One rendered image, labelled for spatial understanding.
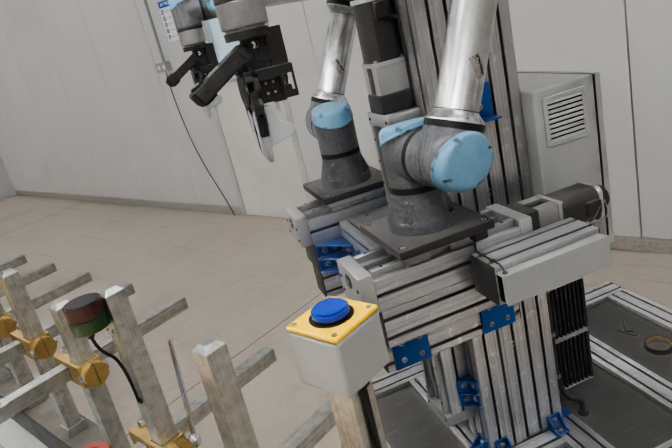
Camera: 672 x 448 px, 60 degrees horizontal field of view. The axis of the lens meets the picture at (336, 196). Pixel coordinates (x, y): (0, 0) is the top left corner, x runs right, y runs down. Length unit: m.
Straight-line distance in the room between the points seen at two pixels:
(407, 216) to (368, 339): 0.65
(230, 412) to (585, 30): 2.67
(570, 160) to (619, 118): 1.63
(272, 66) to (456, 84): 0.35
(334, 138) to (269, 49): 0.75
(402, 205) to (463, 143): 0.23
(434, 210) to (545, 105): 0.44
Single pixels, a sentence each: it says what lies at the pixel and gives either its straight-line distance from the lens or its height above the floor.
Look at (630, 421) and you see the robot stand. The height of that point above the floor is 0.21.
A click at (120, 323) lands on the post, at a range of 1.03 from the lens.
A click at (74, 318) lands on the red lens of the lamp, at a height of 1.16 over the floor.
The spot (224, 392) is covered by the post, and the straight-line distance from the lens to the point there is 0.86.
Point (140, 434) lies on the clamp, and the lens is 1.20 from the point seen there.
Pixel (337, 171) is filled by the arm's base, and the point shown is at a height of 1.09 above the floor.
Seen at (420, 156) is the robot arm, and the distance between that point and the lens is 1.11.
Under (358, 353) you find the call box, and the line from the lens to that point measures 0.59.
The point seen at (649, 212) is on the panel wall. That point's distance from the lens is 3.34.
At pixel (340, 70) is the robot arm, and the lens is 1.79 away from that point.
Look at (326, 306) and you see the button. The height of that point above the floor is 1.23.
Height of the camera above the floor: 1.51
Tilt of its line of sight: 17 degrees down
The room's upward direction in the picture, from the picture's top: 13 degrees counter-clockwise
